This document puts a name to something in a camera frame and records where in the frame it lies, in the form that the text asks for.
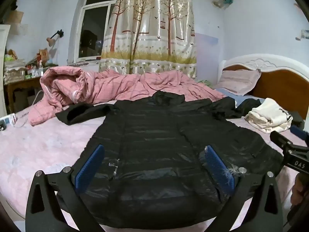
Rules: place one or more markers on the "cardboard box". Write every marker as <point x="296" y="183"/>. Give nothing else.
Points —
<point x="17" y="17"/>

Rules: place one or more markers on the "pink bed sheet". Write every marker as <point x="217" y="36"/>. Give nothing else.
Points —
<point x="48" y="145"/>

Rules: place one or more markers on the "wooden side table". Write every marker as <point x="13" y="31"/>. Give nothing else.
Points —
<point x="14" y="84"/>

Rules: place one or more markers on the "dark cloth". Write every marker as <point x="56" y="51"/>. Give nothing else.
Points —
<point x="248" y="106"/>

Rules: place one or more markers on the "blue flowered pillow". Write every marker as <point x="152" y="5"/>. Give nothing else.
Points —
<point x="231" y="95"/>

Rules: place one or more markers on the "black down jacket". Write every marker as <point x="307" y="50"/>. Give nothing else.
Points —
<point x="149" y="137"/>

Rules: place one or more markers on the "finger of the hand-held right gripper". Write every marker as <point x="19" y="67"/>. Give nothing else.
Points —
<point x="280" y="140"/>
<point x="300" y="133"/>

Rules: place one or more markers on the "pink checked quilt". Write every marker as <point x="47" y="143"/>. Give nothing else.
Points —
<point x="108" y="87"/>

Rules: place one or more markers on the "clear plastic bottle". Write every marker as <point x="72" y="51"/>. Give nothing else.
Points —
<point x="40" y="70"/>

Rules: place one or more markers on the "white and wooden headboard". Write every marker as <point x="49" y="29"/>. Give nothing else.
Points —
<point x="284" y="87"/>

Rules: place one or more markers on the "green patterned cloth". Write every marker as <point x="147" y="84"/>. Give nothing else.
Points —
<point x="207" y="83"/>

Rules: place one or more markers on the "tree print curtain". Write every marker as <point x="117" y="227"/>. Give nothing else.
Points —
<point x="149" y="29"/>

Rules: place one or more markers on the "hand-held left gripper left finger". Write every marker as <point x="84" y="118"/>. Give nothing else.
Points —
<point x="89" y="170"/>

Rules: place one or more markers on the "person's right hand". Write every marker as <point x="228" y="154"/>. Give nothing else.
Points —
<point x="300" y="189"/>

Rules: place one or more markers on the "pale pink pillow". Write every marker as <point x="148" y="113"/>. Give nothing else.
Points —
<point x="239" y="82"/>

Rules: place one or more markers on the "black desk lamp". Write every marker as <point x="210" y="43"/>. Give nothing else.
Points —
<point x="58" y="34"/>

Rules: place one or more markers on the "clutter on side table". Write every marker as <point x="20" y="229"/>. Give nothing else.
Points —
<point x="14" y="71"/>

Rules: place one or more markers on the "white framed window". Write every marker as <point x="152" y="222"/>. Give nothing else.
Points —
<point x="94" y="29"/>

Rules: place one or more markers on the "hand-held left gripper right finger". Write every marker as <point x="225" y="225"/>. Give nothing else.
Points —
<point x="218" y="171"/>

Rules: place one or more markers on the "folded white clothes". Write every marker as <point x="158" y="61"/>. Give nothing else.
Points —
<point x="268" y="116"/>

